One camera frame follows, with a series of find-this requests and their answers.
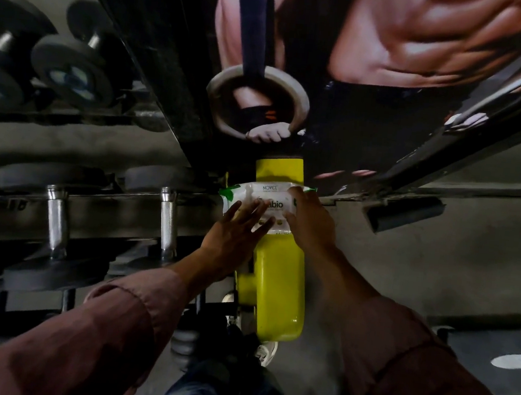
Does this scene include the person's left hand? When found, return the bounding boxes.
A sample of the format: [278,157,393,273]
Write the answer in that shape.
[197,193,278,284]

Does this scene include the person's right hand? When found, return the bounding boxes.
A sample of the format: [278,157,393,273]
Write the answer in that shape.
[281,185,342,258]

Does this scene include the white green wet wipes packet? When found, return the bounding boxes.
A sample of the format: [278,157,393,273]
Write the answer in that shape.
[215,176,318,237]

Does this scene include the black yellow dumbbell rack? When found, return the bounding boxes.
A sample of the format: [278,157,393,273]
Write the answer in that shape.
[0,132,319,347]

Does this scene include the black dumbbell chrome handle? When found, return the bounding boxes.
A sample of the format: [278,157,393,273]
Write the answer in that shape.
[0,157,119,300]
[107,160,209,286]

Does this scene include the row of ribbed plate dumbbells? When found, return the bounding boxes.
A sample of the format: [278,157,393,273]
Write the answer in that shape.
[0,281,257,381]

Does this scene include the person's right forearm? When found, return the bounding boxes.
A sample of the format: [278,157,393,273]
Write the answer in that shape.
[302,245,521,395]

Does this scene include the person's left forearm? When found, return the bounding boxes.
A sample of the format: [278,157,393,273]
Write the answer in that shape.
[0,231,220,395]

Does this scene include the person's white shoe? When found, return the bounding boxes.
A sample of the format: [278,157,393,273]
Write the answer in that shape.
[253,338,279,369]

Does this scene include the person's blue jeans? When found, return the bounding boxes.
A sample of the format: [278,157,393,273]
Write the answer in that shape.
[159,355,333,395]

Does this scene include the gymnast wall poster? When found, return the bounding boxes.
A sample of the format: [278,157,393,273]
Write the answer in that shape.
[60,0,521,214]

